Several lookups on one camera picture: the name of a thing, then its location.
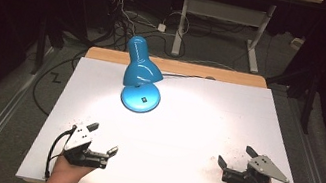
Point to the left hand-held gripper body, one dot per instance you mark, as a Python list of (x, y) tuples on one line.
[(79, 137)]

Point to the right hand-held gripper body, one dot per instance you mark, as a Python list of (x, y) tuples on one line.
[(258, 171)]

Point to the blue desk lamp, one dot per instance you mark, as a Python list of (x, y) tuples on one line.
[(141, 70)]

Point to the person's left hand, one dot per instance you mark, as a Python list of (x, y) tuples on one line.
[(69, 169)]

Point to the white table sheet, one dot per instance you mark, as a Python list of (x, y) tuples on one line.
[(198, 131)]

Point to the wooden table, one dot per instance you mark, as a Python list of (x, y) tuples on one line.
[(221, 74)]

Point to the white box on floor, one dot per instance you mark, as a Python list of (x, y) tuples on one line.
[(296, 42)]

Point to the white power adapter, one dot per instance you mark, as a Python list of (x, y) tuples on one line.
[(161, 27)]

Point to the white metal desk frame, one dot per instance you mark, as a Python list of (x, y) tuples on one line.
[(225, 13)]

